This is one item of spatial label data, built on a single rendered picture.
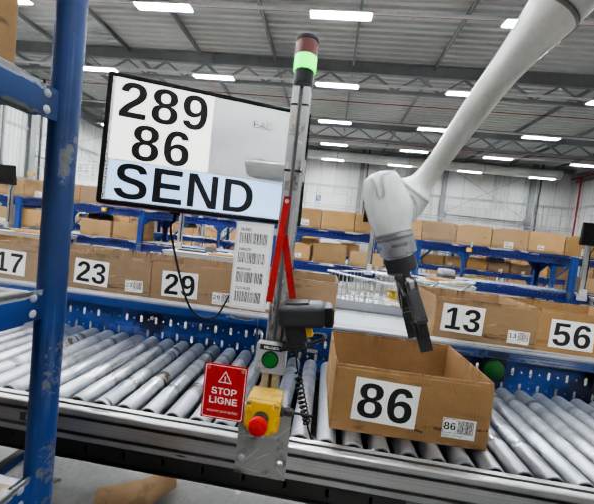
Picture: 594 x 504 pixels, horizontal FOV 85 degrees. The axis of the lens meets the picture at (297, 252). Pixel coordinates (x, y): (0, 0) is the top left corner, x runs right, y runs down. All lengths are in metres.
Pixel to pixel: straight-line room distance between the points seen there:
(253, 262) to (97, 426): 0.56
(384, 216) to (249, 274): 0.34
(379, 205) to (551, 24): 0.44
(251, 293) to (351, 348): 0.52
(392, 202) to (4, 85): 0.67
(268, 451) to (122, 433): 0.36
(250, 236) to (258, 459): 0.51
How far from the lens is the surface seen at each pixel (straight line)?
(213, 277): 1.41
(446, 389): 0.94
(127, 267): 1.58
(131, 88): 0.92
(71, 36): 0.45
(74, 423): 1.05
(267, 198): 0.84
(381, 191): 0.79
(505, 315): 1.51
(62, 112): 0.42
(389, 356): 1.19
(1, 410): 1.17
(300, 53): 0.82
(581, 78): 16.55
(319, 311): 0.67
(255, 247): 0.73
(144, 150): 0.86
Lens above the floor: 1.23
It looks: 3 degrees down
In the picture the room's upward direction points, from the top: 6 degrees clockwise
